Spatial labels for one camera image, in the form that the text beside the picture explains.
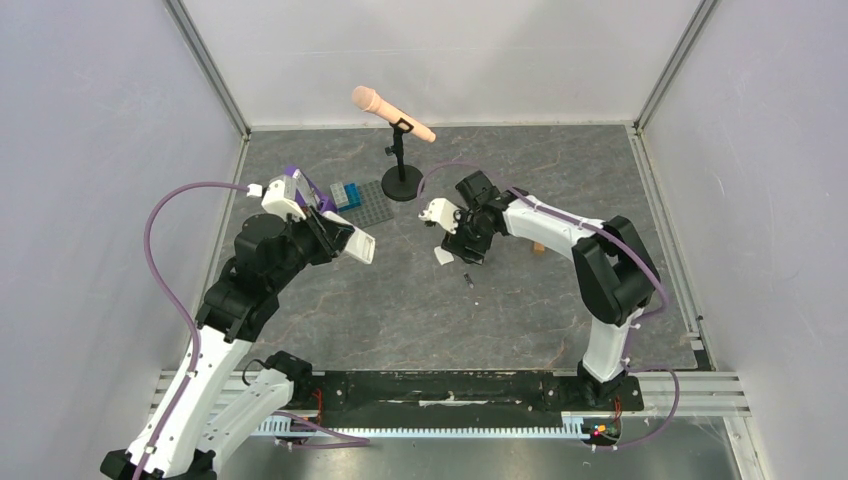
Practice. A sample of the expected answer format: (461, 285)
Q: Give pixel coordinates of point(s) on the grey lego baseplate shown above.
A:
(375, 208)

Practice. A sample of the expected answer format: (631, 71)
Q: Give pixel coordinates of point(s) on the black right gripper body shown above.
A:
(460, 245)

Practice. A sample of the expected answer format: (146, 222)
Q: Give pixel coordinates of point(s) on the blue lego brick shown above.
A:
(352, 197)

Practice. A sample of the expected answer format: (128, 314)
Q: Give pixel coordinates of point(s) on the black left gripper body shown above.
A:
(311, 242)

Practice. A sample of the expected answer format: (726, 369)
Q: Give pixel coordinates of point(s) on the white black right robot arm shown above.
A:
(616, 276)

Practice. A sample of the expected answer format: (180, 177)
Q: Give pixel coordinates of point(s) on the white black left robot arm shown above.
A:
(184, 439)

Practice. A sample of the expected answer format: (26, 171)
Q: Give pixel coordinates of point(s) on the white battery compartment cover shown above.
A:
(443, 257)

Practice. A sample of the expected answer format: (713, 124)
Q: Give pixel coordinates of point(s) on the white remote control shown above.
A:
(360, 245)

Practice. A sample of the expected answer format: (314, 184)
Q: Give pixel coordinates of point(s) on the pink microphone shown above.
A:
(368, 100)

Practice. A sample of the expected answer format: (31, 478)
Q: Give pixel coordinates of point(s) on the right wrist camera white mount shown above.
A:
(443, 213)

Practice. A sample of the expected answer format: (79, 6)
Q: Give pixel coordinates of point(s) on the grey lego brick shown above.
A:
(339, 195)

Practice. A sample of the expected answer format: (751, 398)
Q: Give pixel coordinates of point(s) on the black microphone stand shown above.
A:
(400, 183)

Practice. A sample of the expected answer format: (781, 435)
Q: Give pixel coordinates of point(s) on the purple holder stand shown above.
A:
(306, 193)

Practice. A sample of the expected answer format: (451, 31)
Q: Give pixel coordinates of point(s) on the white cable duct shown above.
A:
(570, 428)

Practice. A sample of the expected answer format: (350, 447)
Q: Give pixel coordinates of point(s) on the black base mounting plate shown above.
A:
(456, 398)

